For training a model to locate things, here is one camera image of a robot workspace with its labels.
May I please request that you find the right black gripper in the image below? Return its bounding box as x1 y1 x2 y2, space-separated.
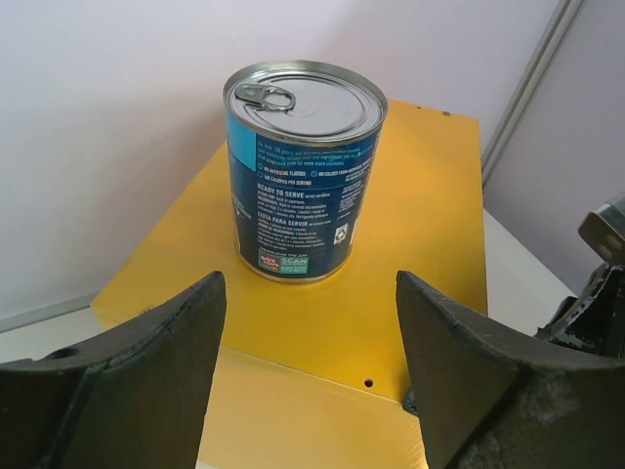
535 193 624 359

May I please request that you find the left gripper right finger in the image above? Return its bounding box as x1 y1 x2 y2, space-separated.
396 272 624 468

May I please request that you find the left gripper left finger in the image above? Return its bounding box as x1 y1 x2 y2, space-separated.
1 272 227 468

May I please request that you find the dark blue soup can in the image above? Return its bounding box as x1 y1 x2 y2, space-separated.
223 60 388 283

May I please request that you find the yellow two-shelf cabinet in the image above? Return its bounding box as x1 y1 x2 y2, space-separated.
92 101 487 468

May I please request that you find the right aluminium corner post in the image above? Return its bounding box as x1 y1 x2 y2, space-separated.
481 0 587 188

